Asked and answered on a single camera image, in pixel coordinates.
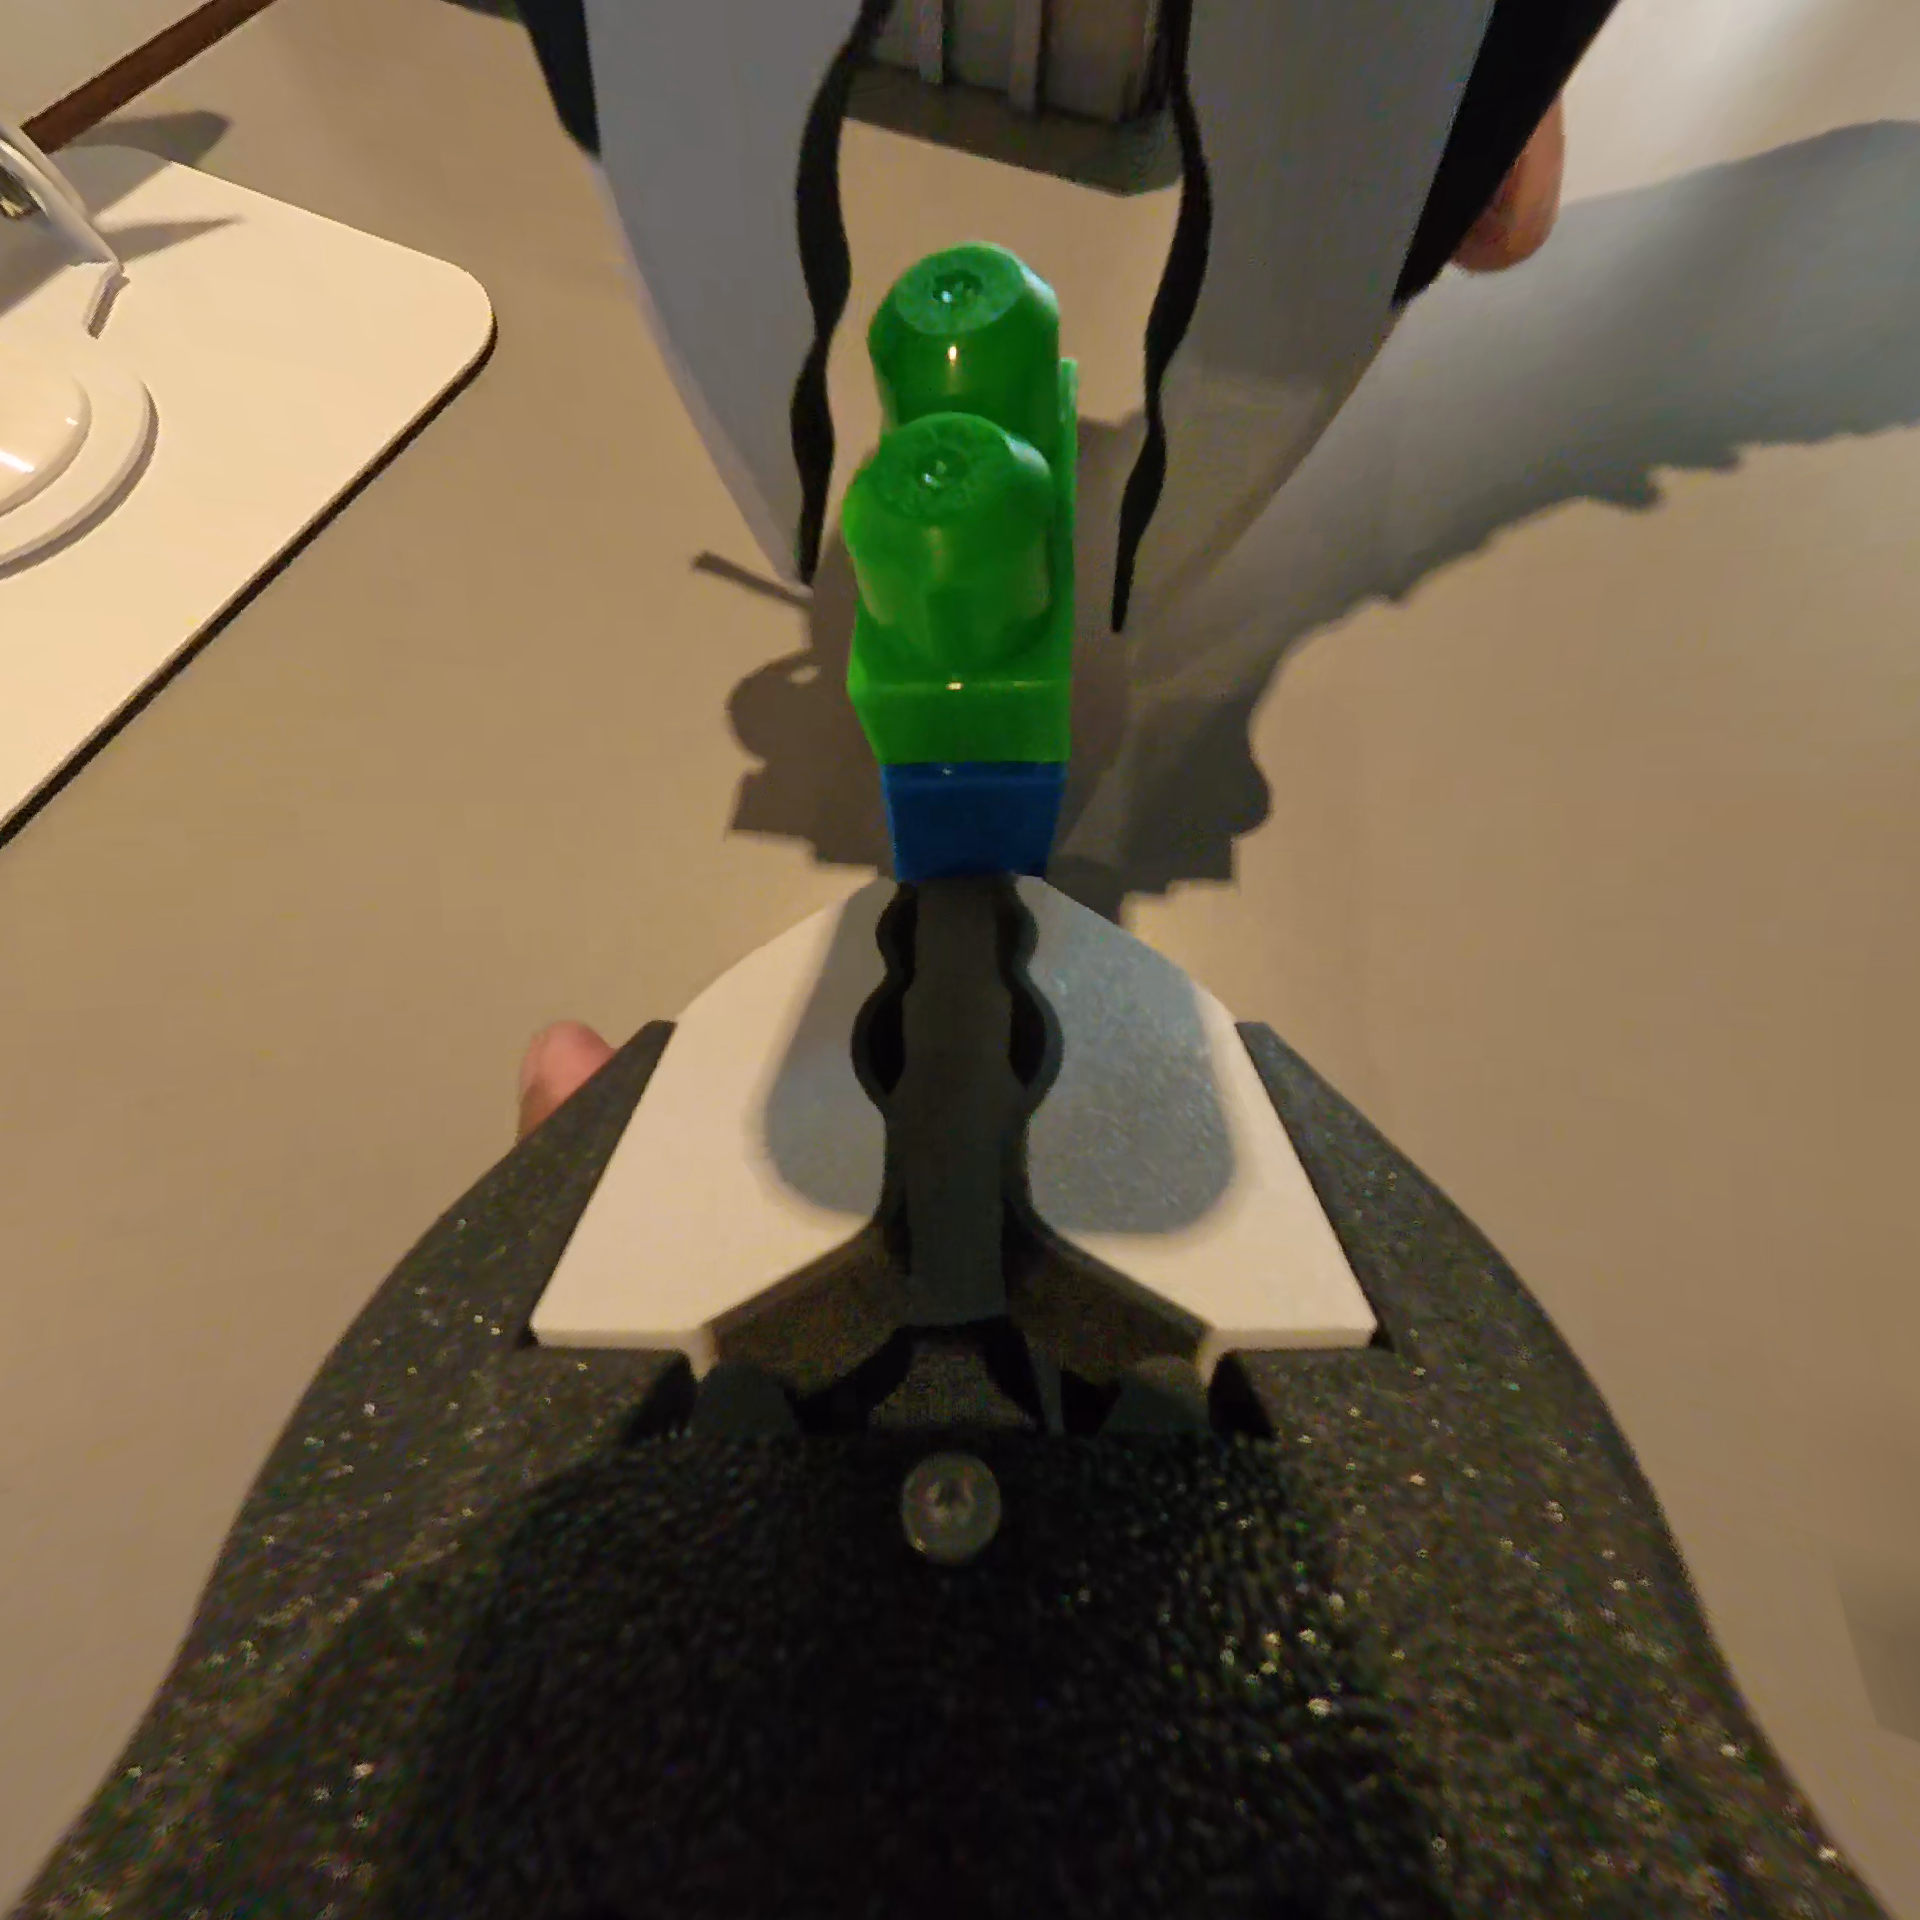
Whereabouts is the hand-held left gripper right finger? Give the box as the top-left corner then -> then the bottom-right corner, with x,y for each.
1008,883 -> 1383,1374

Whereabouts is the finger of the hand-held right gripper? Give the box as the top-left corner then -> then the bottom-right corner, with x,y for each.
1112,0 -> 1503,635
584,0 -> 870,590

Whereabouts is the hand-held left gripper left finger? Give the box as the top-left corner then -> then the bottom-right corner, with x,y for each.
528,883 -> 922,1374

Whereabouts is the blue single-stud block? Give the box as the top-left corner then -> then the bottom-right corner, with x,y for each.
883,761 -> 1070,884

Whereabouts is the green two-stud block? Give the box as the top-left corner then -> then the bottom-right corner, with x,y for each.
839,239 -> 1081,775

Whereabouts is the person's right hand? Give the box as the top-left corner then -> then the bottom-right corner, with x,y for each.
1451,89 -> 1570,275

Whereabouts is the person's left hand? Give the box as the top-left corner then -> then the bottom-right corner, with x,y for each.
517,1020 -> 617,1146

